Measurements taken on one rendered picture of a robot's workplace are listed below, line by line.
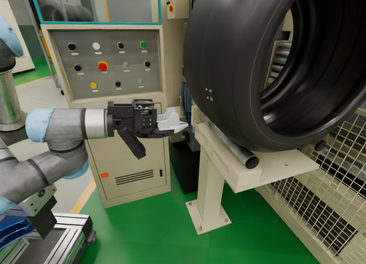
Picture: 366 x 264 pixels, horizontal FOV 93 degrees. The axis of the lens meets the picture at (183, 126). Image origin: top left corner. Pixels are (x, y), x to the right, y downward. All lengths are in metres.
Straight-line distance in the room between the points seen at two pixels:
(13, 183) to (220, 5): 0.54
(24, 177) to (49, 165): 0.05
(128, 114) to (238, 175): 0.37
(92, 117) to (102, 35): 0.70
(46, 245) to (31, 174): 0.93
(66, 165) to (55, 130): 0.10
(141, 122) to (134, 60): 0.69
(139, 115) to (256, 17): 0.30
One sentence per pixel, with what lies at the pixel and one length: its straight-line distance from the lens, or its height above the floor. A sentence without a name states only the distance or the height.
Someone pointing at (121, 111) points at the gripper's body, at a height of 1.08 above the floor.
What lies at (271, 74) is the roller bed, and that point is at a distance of 1.14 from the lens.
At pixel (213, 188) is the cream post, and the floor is 0.35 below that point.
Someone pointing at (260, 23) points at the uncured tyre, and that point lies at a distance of 0.39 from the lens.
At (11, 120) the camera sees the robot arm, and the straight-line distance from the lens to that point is 0.92.
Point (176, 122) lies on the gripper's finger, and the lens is 0.47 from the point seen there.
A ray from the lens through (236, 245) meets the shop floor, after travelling 1.44.
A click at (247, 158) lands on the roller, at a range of 0.56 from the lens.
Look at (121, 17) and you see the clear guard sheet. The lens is 1.06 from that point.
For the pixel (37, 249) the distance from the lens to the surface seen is 1.40.
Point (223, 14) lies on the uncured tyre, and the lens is 0.40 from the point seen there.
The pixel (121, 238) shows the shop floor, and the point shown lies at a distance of 1.48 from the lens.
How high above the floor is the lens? 1.25
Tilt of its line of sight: 30 degrees down
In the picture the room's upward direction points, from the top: straight up
